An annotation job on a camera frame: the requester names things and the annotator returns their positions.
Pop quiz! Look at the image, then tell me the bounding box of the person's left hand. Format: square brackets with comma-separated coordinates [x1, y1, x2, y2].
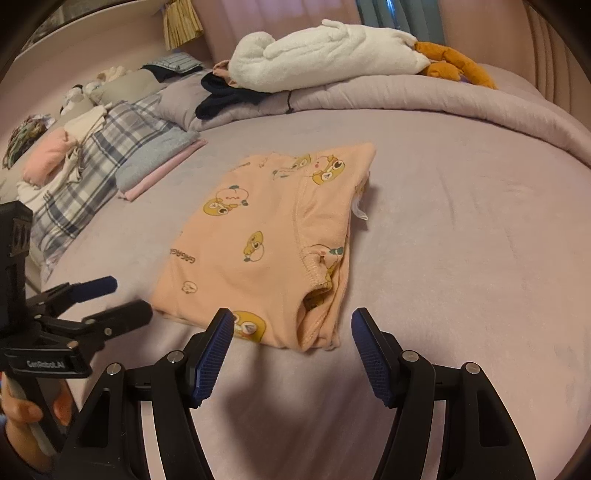
[0, 381, 71, 473]

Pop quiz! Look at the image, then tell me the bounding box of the cream white garment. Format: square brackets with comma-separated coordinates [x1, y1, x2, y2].
[16, 105, 110, 213]

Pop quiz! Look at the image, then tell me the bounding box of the small white plush toy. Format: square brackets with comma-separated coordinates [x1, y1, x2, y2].
[94, 65, 128, 86]

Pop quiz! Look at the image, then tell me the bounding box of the blue curtain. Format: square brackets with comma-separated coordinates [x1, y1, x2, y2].
[357, 0, 440, 36]

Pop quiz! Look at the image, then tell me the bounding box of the folded light blue cloth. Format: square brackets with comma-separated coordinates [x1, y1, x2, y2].
[115, 130, 202, 191]

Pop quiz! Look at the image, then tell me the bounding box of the grey plaid quilt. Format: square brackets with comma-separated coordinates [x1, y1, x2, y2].
[30, 99, 181, 283]

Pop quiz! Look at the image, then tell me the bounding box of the lavender bed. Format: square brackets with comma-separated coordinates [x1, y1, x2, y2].
[0, 60, 591, 480]

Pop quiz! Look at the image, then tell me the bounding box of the lavender rolled comforter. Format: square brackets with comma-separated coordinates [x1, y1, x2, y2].
[157, 62, 591, 158]

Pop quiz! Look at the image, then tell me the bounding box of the floral patterned cloth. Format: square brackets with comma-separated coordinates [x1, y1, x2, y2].
[2, 114, 54, 169]

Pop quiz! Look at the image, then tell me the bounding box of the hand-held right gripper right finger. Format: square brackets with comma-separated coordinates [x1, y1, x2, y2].
[351, 307, 537, 480]

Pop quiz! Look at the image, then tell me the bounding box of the dark cloth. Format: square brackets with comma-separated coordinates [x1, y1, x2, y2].
[140, 65, 174, 84]

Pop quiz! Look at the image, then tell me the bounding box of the pink curtain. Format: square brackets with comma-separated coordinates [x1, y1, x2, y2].
[196, 0, 363, 56]
[436, 0, 579, 100]

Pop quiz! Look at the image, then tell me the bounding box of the folded pink cloth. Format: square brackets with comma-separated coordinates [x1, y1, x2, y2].
[117, 138, 209, 203]

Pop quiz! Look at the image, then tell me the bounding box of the pink crumpled garment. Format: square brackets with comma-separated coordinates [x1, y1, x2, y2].
[212, 59, 239, 89]

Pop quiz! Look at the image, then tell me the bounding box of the peach cartoon print shirt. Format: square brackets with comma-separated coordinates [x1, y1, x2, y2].
[151, 142, 378, 353]

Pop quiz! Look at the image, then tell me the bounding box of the blue striped pillow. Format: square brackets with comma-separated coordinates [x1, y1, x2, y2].
[141, 51, 206, 77]

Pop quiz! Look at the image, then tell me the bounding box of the black and white plush toy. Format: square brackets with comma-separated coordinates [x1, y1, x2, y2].
[59, 83, 96, 116]

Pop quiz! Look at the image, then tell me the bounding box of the cream headboard shelf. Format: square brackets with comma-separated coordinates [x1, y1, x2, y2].
[9, 0, 170, 66]

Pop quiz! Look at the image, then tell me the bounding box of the pink bundled cloth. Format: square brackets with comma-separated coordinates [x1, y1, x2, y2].
[21, 126, 77, 188]

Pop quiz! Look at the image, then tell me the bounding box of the white plush towel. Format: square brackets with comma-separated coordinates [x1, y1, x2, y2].
[228, 18, 500, 93]

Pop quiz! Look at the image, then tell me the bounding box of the yellow pleated curtain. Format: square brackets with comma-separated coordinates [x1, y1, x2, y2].
[161, 0, 205, 51]

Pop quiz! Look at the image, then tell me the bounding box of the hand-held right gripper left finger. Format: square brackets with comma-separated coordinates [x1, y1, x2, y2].
[57, 307, 235, 480]

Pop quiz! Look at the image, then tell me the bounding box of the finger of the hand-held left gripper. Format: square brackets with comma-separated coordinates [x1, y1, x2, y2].
[35, 299, 153, 352]
[27, 275, 119, 320]

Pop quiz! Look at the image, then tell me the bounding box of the grey green pillow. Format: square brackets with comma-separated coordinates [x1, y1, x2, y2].
[88, 69, 163, 105]

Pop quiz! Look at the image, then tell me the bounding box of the navy garment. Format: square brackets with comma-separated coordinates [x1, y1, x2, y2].
[195, 73, 273, 122]

